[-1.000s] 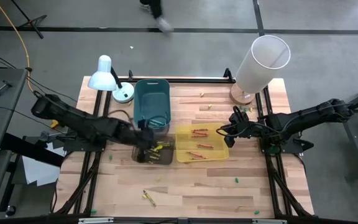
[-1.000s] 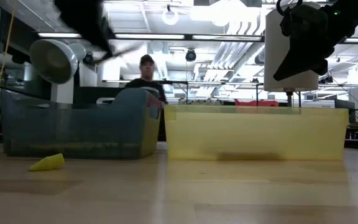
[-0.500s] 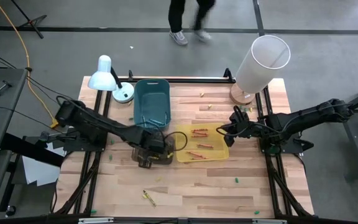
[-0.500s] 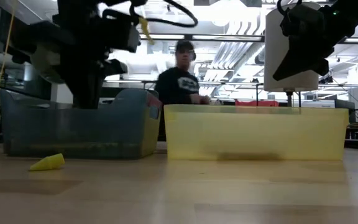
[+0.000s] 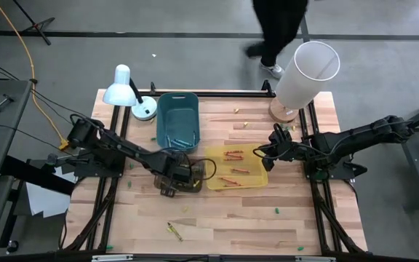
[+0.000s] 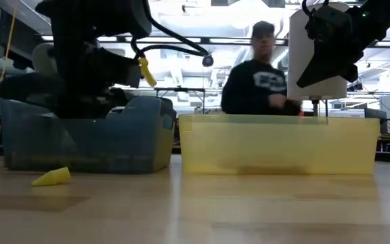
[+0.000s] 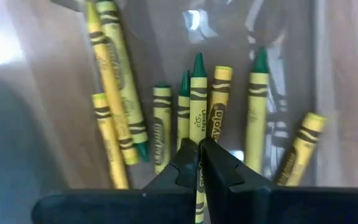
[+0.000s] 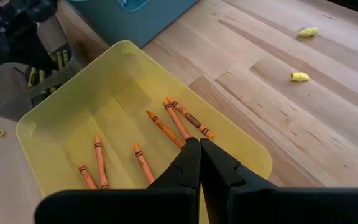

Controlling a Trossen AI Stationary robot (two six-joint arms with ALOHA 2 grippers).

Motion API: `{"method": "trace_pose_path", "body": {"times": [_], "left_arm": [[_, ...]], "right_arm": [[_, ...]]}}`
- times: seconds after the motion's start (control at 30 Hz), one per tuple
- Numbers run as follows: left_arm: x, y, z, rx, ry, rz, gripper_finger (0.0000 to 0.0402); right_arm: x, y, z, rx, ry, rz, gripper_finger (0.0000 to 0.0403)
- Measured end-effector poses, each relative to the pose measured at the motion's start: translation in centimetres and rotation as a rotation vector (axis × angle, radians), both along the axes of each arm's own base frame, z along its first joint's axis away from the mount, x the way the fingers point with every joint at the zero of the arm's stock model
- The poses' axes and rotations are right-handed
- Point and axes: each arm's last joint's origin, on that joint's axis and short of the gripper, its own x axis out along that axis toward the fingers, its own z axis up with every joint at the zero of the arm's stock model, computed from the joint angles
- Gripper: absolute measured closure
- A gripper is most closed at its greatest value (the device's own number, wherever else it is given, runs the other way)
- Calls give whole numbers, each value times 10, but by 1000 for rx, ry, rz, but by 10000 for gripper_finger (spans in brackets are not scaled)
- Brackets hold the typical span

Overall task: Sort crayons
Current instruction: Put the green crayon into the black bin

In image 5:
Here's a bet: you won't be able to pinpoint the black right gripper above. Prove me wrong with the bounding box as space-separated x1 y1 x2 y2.
263 125 300 172

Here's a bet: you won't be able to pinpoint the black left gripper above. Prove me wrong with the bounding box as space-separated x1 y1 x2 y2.
156 149 196 199

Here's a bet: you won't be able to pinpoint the yellow translucent plastic bin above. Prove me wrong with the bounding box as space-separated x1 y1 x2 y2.
204 143 269 191

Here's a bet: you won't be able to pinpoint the smoky grey translucent bin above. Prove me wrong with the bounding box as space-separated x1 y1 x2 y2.
153 159 206 194

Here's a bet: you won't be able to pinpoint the teal plastic bin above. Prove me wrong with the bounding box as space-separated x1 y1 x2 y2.
156 92 200 153

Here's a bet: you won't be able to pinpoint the white cylinder shade table lamp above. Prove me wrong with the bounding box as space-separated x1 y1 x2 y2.
268 40 341 124

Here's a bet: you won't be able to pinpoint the white gooseneck desk lamp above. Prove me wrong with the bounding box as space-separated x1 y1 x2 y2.
102 63 159 122

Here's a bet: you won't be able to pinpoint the silver aluminium extrusion piece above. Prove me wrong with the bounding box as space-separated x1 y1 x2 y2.
295 255 336 262
92 254 135 262

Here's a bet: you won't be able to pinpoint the person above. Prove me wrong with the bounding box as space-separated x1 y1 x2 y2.
244 0 309 80

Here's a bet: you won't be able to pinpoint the white paper sheet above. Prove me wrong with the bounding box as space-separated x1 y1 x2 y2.
25 165 79 219

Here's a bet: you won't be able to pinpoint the grey side desk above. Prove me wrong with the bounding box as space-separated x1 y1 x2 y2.
0 78 33 179

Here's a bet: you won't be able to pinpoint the black round knob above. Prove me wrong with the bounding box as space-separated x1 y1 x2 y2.
6 239 20 255

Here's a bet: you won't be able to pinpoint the black tripod legs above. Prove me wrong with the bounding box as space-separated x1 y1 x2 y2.
11 0 56 47

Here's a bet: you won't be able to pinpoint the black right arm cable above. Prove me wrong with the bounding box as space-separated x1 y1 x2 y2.
252 122 287 162

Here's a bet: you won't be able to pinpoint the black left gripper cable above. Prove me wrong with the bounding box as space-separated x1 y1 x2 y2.
187 157 218 182

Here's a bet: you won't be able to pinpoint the black aluminium rig frame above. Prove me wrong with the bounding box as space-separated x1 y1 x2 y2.
58 79 370 262

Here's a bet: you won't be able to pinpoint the yellow power cable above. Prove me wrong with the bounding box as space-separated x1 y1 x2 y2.
0 0 71 151

